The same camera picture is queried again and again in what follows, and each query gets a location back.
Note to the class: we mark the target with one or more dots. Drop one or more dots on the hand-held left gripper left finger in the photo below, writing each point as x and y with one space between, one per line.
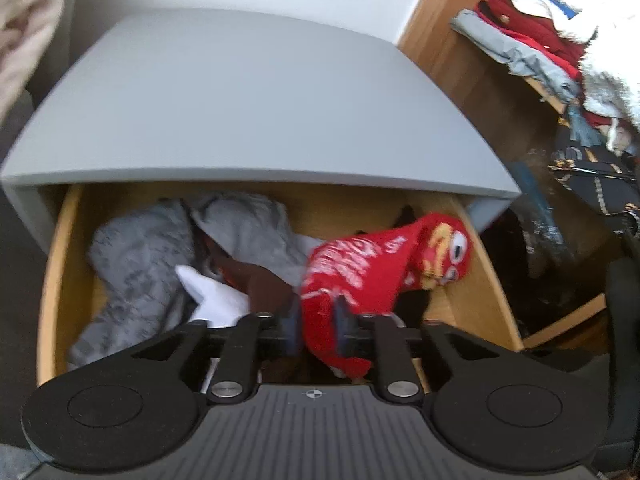
291 327

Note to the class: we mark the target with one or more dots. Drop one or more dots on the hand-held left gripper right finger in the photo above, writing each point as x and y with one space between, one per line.
342 327

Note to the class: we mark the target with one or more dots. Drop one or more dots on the brown sock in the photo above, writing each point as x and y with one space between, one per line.
265 285

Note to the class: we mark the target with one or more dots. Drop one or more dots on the red patterned sock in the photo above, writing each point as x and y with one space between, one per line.
365 275

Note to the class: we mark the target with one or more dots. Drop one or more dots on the black sock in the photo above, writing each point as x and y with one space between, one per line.
415 305

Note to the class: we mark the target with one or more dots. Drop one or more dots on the white sock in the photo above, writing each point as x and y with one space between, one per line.
220 300

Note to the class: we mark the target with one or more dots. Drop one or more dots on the grey sock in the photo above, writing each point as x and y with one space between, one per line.
250 230

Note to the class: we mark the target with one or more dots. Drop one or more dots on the patterned grey underwear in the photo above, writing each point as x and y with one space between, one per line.
135 270

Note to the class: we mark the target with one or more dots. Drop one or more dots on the grey nightstand drawer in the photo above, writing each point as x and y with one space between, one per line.
65 270

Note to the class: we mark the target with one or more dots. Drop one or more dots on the black garment pile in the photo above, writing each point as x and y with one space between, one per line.
550 290

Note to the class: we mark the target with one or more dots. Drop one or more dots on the clear plastic bag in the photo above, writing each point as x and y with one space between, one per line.
540 210

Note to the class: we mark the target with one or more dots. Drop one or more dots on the black bag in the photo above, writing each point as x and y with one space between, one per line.
595 180

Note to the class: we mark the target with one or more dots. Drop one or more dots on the teal tassel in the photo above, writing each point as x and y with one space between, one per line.
585 125

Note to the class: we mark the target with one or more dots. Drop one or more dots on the grey nightstand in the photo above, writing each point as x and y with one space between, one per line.
240 100

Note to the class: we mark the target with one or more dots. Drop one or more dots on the white fluffy garment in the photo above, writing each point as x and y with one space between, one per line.
610 60

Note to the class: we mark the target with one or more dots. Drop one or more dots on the dark grey bed base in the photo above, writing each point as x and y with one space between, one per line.
17 260

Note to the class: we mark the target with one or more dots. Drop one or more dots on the wooden wardrobe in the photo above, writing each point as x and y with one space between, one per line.
435 35

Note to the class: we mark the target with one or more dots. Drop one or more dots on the red garment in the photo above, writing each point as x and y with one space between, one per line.
530 25

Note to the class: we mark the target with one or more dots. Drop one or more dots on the pink blanket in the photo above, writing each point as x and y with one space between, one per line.
25 30

